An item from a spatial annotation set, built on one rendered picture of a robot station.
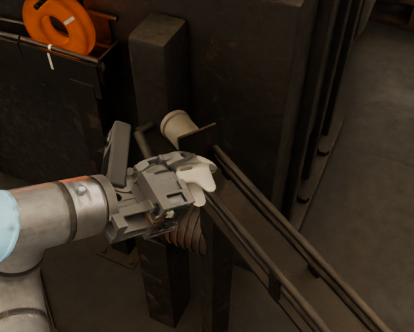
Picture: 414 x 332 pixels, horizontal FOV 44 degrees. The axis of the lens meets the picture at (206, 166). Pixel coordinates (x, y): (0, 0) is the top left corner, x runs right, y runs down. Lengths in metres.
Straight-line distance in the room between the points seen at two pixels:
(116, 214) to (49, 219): 0.09
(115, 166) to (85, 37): 0.45
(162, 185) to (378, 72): 1.71
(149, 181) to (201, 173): 0.10
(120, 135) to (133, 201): 0.10
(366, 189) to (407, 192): 0.14
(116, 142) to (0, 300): 0.24
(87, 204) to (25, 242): 0.08
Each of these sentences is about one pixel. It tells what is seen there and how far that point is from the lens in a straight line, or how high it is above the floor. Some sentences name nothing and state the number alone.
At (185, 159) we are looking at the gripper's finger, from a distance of 0.71.
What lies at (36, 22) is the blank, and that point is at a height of 0.74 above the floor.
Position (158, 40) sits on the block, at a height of 0.80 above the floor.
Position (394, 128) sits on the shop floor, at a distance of 2.03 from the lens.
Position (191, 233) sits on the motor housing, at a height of 0.50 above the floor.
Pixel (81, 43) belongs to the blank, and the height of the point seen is 0.72.
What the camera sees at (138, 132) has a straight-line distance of 1.03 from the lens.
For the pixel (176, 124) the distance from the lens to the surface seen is 0.91.
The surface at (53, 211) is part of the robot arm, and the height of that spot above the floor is 0.87.
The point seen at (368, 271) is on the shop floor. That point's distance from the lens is 1.60.
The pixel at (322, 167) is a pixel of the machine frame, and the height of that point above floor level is 0.07.
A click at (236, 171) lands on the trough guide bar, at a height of 0.68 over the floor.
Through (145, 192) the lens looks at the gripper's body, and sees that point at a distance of 0.66.
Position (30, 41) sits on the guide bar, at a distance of 1.14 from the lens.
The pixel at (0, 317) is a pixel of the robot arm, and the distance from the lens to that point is 0.62.
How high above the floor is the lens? 1.32
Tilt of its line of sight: 48 degrees down
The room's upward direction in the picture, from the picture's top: straight up
